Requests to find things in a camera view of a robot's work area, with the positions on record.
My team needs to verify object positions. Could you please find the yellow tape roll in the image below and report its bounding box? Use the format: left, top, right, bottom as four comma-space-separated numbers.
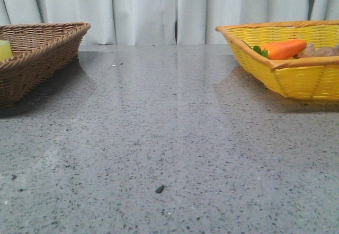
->
0, 40, 13, 62

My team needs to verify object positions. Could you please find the small black debris piece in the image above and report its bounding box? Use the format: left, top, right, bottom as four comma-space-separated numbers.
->
155, 185, 165, 193

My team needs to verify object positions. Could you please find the white curtain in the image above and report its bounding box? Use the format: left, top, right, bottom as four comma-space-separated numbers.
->
1, 0, 338, 46

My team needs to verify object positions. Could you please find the orange toy carrot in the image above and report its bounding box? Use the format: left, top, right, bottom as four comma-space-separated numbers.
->
253, 39, 307, 60

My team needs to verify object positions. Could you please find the brown wicker basket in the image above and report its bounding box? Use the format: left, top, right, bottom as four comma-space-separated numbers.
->
1, 22, 91, 107

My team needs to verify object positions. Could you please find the yellow wicker basket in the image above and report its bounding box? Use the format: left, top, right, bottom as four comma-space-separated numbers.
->
216, 20, 338, 101

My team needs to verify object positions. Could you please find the beige ginger root toy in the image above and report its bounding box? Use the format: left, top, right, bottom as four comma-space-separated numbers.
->
295, 43, 338, 58

